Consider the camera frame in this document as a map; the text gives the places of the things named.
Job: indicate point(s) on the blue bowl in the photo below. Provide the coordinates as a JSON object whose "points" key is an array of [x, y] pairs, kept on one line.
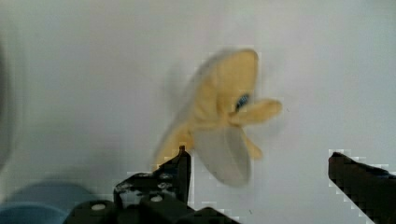
{"points": [[47, 202]]}

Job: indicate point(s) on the plush peeled banana toy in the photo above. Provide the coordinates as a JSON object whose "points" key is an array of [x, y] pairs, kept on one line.
{"points": [[212, 124]]}

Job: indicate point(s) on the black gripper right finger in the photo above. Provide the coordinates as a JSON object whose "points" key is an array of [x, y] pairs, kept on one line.
{"points": [[371, 189]]}

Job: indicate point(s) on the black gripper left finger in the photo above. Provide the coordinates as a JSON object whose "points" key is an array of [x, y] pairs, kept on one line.
{"points": [[171, 178]]}

